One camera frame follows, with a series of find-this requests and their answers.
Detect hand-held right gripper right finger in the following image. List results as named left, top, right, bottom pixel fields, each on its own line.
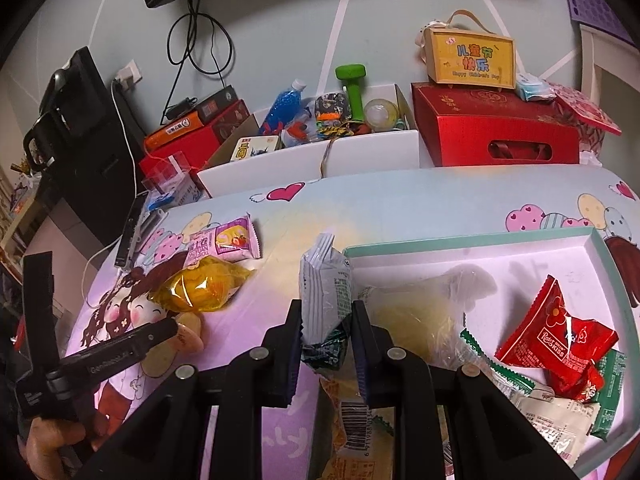
left=351, top=300, right=576, bottom=480

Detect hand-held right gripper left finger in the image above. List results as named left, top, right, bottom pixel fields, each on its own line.
left=97, top=300, right=305, bottom=480

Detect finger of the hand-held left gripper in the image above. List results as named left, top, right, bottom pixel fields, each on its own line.
left=122, top=318, right=180, bottom=362
left=22, top=252, right=57, bottom=377

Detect grey green snack packet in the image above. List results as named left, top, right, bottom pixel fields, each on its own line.
left=299, top=232, right=356, bottom=374

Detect pale clear snack packet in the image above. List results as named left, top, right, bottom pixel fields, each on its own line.
left=359, top=264, right=499, bottom=367

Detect teal tray box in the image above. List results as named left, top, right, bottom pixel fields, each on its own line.
left=342, top=226, right=640, bottom=480

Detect white crinkled snack packet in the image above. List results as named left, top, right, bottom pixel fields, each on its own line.
left=514, top=394, right=602, bottom=467

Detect person's left hand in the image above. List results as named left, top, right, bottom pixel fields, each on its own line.
left=24, top=407, right=114, bottom=477

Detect yellow green snack packet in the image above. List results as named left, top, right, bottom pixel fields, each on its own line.
left=319, top=374, right=397, bottom=480

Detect yellow clear snack packet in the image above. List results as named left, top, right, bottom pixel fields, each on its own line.
left=149, top=254, right=257, bottom=314

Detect black smartphone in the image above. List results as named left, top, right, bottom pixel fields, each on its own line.
left=113, top=192, right=151, bottom=269

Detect pink snack packet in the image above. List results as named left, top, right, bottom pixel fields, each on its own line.
left=182, top=214, right=264, bottom=269

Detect white packet green zigzag edge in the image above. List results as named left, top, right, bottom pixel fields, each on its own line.
left=460, top=327, right=552, bottom=407

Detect clear plastic box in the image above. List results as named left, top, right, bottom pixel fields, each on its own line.
left=141, top=156, right=197, bottom=197

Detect red gift box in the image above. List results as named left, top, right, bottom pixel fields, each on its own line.
left=138, top=99, right=252, bottom=197

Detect white cardboard box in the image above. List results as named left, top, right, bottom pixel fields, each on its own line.
left=197, top=82, right=422, bottom=199

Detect red snack packet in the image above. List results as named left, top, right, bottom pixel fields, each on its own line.
left=495, top=274, right=621, bottom=404

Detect black object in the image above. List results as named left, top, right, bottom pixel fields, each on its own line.
left=22, top=57, right=88, bottom=171

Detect small white card box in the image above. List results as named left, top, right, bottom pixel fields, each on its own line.
left=229, top=135, right=281, bottom=164

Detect orange box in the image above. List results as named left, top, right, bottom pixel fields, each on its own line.
left=144, top=110, right=207, bottom=154

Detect orange toy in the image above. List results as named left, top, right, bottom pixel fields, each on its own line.
left=285, top=119, right=316, bottom=143

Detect black power adapter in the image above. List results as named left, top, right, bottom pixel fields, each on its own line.
left=164, top=97, right=199, bottom=117

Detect dark box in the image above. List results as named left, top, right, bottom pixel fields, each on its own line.
left=195, top=85, right=239, bottom=122

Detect patterned toy ball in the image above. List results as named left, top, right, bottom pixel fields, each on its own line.
left=315, top=91, right=349, bottom=126

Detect blue bottle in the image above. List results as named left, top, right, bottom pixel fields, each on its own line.
left=263, top=78, right=307, bottom=134

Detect clear yellowish ball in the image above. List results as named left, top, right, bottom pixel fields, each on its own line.
left=363, top=98, right=401, bottom=134

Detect green dumbbell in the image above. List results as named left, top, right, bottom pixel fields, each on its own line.
left=334, top=63, right=369, bottom=122

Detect light blue tissue pack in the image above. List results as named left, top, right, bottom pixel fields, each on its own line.
left=514, top=72, right=556, bottom=104

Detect red patterned lid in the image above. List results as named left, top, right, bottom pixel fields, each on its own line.
left=552, top=82, right=624, bottom=137

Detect brown cord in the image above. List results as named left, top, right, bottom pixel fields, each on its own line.
left=319, top=136, right=335, bottom=179

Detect white charging cable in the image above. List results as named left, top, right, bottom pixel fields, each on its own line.
left=84, top=80, right=167, bottom=311

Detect white wall socket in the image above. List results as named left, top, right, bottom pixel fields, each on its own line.
left=114, top=60, right=144, bottom=90

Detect red box with handle cutout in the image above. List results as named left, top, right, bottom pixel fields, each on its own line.
left=410, top=81, right=581, bottom=167

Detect black wall cables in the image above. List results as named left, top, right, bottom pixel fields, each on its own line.
left=160, top=0, right=235, bottom=126

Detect tan gift box with handle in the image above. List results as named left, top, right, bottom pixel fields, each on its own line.
left=414, top=8, right=516, bottom=90

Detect white frame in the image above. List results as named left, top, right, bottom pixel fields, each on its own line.
left=579, top=22, right=640, bottom=161

